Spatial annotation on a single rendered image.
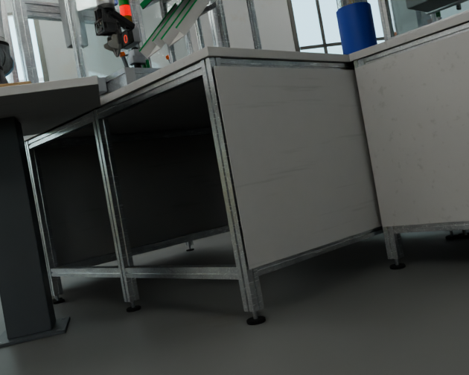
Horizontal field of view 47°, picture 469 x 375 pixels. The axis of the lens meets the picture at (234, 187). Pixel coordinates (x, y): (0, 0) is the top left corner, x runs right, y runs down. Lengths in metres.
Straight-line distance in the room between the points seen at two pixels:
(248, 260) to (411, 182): 0.75
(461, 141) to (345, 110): 0.44
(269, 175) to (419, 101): 0.64
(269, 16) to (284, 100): 4.52
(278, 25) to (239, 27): 0.45
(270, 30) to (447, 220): 4.55
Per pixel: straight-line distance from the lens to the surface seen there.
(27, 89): 1.85
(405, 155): 2.11
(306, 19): 6.47
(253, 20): 2.20
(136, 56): 2.44
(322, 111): 2.03
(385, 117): 2.14
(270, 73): 1.86
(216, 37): 3.66
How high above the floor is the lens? 0.43
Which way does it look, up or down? level
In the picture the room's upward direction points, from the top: 10 degrees counter-clockwise
